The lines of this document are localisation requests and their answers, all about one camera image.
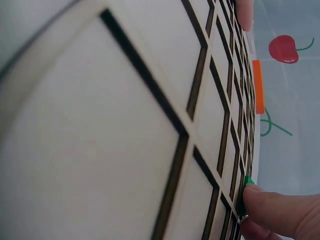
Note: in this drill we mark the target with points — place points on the person's right hand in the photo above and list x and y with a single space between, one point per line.
287 217

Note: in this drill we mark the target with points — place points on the wooden lattice grid board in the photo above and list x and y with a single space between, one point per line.
195 130

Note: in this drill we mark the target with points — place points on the orange plastic tile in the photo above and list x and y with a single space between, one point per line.
259 85

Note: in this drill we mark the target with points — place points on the person's left fingers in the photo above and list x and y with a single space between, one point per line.
245 12

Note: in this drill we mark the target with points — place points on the green plastic tile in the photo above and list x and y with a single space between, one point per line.
247 182

